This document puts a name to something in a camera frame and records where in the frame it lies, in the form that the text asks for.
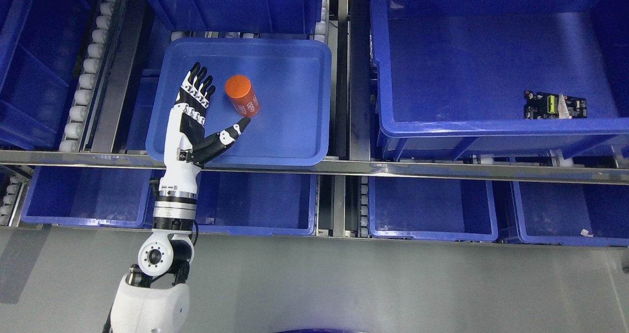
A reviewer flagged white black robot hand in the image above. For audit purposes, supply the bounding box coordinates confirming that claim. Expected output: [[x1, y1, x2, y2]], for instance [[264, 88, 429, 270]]
[[159, 62, 250, 198]]

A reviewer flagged orange cylindrical capacitor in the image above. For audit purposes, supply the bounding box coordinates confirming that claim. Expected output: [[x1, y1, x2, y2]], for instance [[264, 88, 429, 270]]
[[225, 74, 260, 117]]

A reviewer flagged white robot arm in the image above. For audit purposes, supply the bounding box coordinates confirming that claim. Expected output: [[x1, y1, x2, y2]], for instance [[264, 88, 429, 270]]
[[103, 190, 198, 333]]

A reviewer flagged lower blue bin centre-left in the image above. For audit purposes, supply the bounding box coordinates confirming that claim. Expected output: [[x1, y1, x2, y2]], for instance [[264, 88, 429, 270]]
[[145, 170, 318, 236]]

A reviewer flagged lower blue bin left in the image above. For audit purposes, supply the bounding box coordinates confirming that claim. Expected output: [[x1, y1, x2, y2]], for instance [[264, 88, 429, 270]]
[[22, 166, 153, 228]]

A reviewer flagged white roller conveyor track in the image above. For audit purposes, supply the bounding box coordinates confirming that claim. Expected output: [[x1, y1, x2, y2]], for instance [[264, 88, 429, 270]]
[[58, 0, 123, 153]]

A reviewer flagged shallow blue plastic tray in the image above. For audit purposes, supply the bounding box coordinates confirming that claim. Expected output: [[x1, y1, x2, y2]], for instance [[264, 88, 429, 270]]
[[145, 37, 332, 167]]

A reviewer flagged blue bin top centre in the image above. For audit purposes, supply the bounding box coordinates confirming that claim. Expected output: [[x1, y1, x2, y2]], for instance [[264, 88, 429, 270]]
[[147, 0, 323, 34]]

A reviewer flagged blue bin far left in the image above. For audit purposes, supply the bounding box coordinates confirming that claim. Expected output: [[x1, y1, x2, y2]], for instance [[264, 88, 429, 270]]
[[0, 0, 97, 150]]

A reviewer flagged lower blue bin centre-right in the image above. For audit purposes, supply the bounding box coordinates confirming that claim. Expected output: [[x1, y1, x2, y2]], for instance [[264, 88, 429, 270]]
[[368, 177, 498, 243]]

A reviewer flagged large blue bin right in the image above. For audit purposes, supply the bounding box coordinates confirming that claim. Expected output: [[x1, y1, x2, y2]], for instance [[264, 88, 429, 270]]
[[370, 0, 628, 161]]

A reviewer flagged black circuit board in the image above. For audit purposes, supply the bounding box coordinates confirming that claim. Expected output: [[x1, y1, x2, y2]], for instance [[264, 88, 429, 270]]
[[523, 90, 588, 120]]

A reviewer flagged lower blue bin right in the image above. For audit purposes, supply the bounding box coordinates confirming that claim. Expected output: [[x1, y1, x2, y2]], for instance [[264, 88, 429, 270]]
[[502, 182, 629, 247]]

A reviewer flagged steel shelf front rail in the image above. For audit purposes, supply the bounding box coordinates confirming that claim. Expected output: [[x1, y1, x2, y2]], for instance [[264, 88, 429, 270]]
[[0, 150, 629, 186]]

